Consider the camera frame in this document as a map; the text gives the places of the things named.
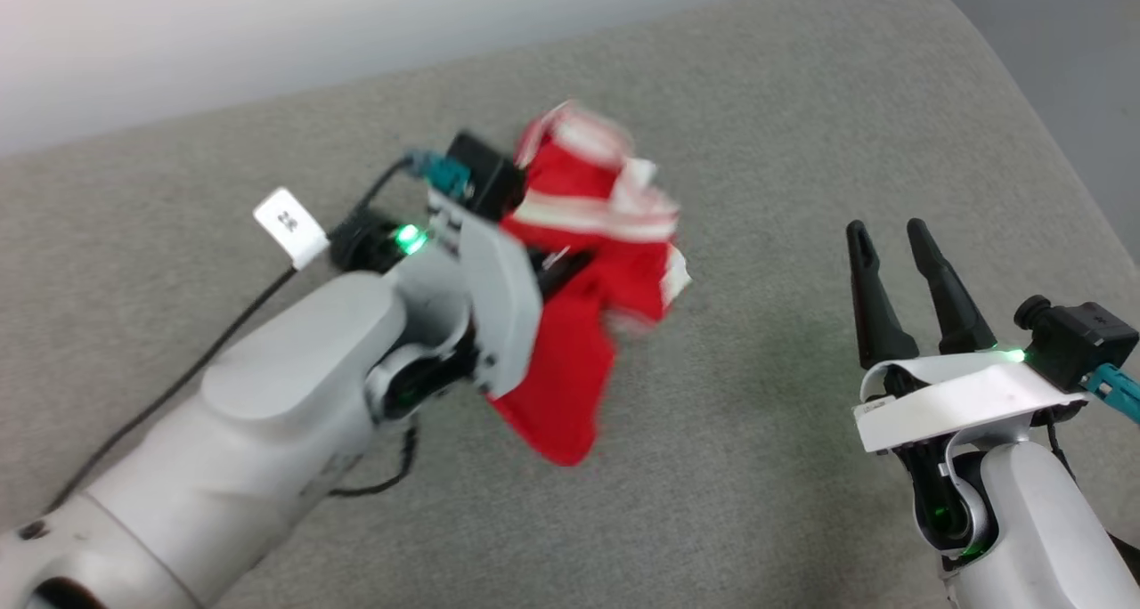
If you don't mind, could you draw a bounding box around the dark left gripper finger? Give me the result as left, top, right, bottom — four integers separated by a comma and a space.
533, 248, 595, 296

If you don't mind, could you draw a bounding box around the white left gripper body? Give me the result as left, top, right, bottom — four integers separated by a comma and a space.
426, 189, 545, 398

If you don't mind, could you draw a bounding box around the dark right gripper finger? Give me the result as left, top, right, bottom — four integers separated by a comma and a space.
845, 219, 920, 371
906, 217, 999, 356

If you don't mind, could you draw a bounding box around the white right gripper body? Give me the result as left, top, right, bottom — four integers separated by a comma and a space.
852, 349, 1091, 455

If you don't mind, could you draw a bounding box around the red white striped garment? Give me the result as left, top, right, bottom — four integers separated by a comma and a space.
487, 101, 693, 468

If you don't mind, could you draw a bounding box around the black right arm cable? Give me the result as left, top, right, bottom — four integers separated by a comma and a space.
1044, 418, 1080, 483

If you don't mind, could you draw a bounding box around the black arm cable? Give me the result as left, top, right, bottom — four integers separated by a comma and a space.
43, 157, 421, 514
1044, 418, 1080, 483

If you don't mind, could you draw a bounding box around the teal left camera connector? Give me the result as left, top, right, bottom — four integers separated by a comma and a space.
403, 150, 472, 202

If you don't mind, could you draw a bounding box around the teal camera connector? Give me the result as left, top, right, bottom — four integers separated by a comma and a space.
1083, 363, 1140, 425
403, 150, 472, 202

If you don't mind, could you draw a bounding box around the teal right camera connector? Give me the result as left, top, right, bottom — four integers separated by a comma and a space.
1083, 363, 1140, 425

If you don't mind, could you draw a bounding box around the white cable label tag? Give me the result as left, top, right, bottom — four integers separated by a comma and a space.
253, 187, 331, 271

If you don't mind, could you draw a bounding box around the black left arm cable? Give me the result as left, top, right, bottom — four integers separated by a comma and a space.
43, 157, 421, 514

